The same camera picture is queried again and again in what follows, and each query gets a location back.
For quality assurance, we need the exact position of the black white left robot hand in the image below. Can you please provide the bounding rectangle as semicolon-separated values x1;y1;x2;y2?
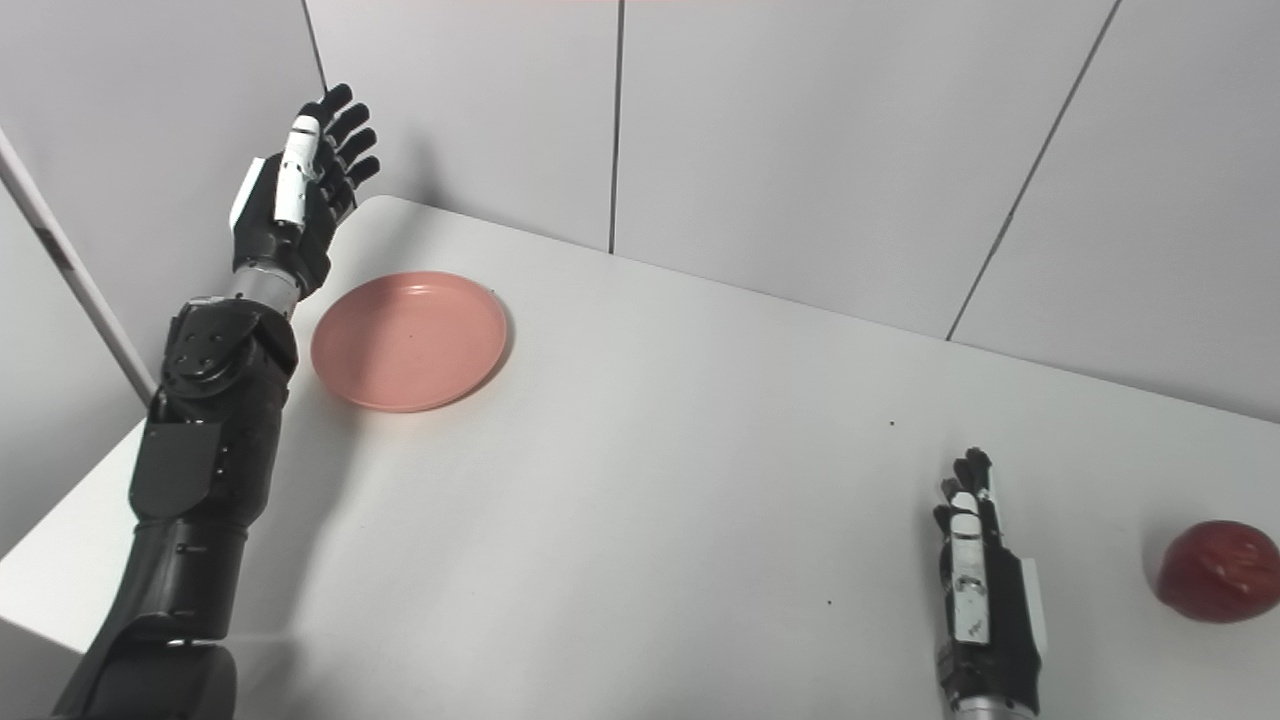
229;83;382;298

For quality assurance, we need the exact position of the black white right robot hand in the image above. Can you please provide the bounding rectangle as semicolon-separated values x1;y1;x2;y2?
932;447;1046;716

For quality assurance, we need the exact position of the pink plate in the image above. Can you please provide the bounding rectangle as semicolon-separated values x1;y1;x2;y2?
310;271;509;413

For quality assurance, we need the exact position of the red apple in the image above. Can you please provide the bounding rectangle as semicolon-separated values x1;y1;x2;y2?
1155;519;1280;624

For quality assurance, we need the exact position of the white partition post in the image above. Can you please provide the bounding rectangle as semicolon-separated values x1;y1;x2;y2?
0;125;158;403

